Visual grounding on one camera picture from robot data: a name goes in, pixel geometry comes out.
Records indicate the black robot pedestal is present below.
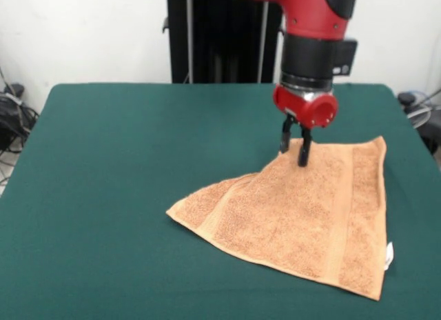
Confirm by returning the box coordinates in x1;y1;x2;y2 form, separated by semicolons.
161;0;287;83

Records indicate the dark green table cloth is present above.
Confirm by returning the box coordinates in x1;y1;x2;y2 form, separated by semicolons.
0;82;441;320

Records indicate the tan terry towel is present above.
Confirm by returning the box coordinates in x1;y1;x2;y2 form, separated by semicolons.
165;135;396;302

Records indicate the black and gray floor equipment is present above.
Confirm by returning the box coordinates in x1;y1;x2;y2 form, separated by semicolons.
398;90;441;154

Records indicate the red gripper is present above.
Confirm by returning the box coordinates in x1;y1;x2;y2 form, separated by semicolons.
273;84;340;168

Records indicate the black cable bundle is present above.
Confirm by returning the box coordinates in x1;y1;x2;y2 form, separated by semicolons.
0;83;41;154

